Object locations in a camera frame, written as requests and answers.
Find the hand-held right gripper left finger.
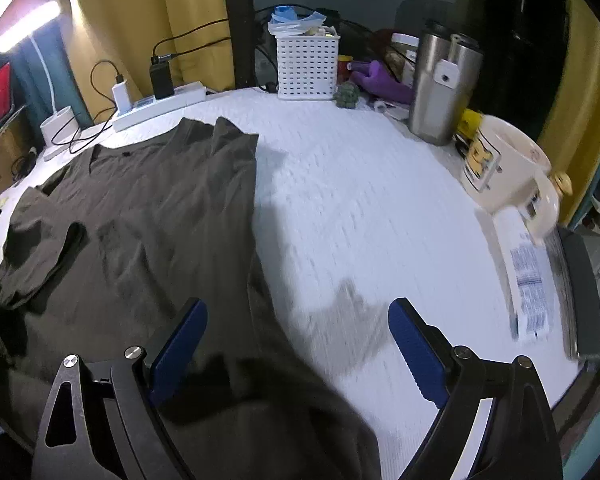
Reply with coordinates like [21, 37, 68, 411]
[32, 297, 208, 480]

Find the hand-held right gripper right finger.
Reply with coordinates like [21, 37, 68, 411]
[387, 297, 565, 480]

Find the olive green t-shirt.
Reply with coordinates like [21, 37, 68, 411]
[0, 116, 381, 480]

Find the white textured table cloth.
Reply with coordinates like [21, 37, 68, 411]
[0, 86, 600, 480]

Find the dark grey flat object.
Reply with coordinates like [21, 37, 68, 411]
[555, 227, 600, 361]

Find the cream mug with yellow print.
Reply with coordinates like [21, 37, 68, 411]
[461, 114, 561, 238]

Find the white power strip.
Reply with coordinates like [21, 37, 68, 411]
[111, 81, 207, 132]

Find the stainless steel tumbler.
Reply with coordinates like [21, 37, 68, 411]
[407, 20, 483, 147]

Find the white desk lamp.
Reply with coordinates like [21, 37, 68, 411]
[0, 0, 83, 162]

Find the cardboard box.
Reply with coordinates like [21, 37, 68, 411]
[0, 105, 33, 201]

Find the white charger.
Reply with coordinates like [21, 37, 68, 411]
[111, 80, 132, 113]

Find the small green figure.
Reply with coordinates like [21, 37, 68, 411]
[335, 81, 361, 109]

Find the black charger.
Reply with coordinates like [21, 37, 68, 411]
[149, 56, 175, 101]

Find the purple cloth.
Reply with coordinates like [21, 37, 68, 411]
[350, 60, 413, 106]

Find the narrow yellow curtain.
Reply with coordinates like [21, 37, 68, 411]
[535, 0, 600, 226]

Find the teal curtain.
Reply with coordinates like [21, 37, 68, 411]
[10, 35, 96, 131]

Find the white perforated basket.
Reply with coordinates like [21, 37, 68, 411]
[276, 34, 341, 101]

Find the wide yellow curtain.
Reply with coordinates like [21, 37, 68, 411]
[52, 0, 256, 106]

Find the white and blue plastic bag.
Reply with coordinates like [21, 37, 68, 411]
[270, 5, 338, 38]

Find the black cable bundle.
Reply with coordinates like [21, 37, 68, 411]
[12, 147, 37, 181]

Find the black cable with round plug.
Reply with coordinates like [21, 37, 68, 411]
[252, 5, 281, 95]

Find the looped black charger cable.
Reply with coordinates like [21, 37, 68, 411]
[69, 60, 123, 153]

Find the black cable with silver plug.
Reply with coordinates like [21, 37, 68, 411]
[160, 37, 230, 61]

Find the black window frame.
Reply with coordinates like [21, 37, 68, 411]
[229, 0, 256, 90]

